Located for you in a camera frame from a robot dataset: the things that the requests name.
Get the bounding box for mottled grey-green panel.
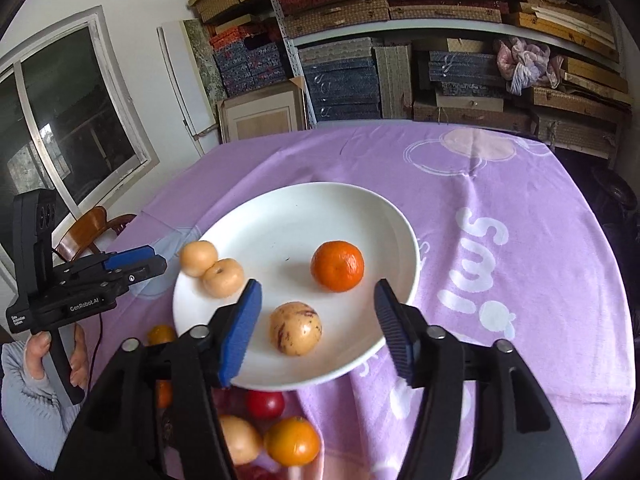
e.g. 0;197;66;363
182;19;223;106

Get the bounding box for stack of yellow wooden boards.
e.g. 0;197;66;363
510;0;621;51

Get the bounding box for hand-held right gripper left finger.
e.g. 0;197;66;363
52;279;263;480

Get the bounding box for person's left hand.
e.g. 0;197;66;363
22;324;88;386

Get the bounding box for upright grey-tan boxes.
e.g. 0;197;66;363
372;42;416;122

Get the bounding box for stack of flat navy boxes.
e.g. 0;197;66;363
427;50;507;92

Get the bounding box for long tan woven box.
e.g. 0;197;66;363
282;0;391;40

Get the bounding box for pale wooden picture frame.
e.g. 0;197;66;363
216;80;308;143

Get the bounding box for white board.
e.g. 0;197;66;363
157;20;221;156

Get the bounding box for stack of beige boxes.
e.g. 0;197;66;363
412;87;533;133

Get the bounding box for person's left forearm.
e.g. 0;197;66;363
0;340;83;471

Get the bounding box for red tomato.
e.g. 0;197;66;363
246;389;286;421
214;387;249;417
235;465;281;480

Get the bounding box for stack of flat tan boxes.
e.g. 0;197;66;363
530;55;632;158

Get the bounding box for dark cable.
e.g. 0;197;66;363
92;305;106;361

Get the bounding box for orange green-tinged fruit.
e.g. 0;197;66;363
147;325;178;347

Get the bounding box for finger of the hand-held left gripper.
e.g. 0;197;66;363
114;255;168;286
102;245;155;271

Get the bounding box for stack of blue orange boxes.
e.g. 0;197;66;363
209;22;296;98

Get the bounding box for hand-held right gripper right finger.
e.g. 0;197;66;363
374;279;583;480

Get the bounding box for white plate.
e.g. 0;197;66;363
172;182;421;393

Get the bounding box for pale yellow speckled fruit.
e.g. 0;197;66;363
270;303;322;357
218;415;263;466

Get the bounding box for dark chair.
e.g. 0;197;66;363
555;147;638;261

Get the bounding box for white metal shelf rack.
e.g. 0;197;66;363
257;0;631;128

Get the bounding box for purple printed tablecloth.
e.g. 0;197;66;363
75;125;631;480

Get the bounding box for pink white cloth bundle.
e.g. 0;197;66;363
495;37;566;96

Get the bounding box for pale beige persimmon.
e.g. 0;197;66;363
202;258;245;297
180;241;218;277

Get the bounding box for wooden chair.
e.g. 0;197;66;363
54;206;137;263

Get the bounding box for smooth orange fruit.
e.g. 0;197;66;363
263;416;321;467

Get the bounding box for white framed window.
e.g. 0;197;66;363
0;7;161;281

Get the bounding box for stack of dark blue boxes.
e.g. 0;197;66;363
297;39;382;122

